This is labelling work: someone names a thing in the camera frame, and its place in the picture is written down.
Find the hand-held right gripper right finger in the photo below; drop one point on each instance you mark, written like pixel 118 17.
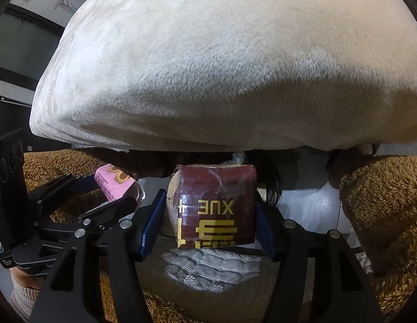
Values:
pixel 265 235

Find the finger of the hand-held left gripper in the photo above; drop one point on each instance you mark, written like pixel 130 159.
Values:
pixel 107 212
pixel 60 185

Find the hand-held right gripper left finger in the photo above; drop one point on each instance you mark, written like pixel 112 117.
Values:
pixel 151 228

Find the pink paper cup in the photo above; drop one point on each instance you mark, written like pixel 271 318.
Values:
pixel 111 181

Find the maroon cardboard box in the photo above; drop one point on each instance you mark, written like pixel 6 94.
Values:
pixel 215 188

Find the person's left forearm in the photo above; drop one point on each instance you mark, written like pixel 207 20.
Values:
pixel 21 299

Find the black fibrous object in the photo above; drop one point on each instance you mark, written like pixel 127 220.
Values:
pixel 270 178

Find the grey striped quilted cloth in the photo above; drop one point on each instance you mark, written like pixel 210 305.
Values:
pixel 212 269

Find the brown fleece garment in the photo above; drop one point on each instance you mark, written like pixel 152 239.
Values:
pixel 390 208

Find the dark window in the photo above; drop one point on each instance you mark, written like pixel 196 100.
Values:
pixel 23 50

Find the beige plush blanket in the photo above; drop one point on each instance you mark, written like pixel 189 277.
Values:
pixel 212 57

